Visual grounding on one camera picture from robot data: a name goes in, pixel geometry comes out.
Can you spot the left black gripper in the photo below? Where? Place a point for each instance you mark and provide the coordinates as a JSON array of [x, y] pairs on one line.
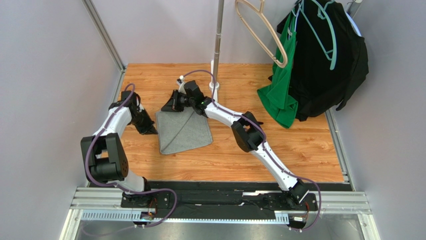
[[148, 128]]

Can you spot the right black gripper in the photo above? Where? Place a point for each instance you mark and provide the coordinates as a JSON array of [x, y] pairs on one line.
[[177, 101]]

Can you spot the grey cloth napkin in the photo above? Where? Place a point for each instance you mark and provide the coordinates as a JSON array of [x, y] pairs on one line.
[[182, 131]]

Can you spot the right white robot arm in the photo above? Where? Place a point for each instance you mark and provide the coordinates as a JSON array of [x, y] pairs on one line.
[[246, 130]]

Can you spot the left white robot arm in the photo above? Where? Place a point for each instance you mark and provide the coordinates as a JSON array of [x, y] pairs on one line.
[[104, 158]]

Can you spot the metal stand pole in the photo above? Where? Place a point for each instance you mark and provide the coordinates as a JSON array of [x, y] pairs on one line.
[[218, 37]]

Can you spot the green shirt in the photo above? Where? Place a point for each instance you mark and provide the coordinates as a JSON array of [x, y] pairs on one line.
[[275, 97]]

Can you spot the beige clothes hanger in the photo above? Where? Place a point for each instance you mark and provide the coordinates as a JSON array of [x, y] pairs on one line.
[[259, 31]]

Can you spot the black shirt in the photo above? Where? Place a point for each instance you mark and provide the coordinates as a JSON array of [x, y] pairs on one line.
[[313, 84]]

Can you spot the teal clothes hanger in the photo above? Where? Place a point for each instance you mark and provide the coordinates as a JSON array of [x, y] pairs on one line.
[[323, 29]]

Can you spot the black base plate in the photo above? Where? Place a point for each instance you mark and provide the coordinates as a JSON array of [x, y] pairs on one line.
[[219, 200]]

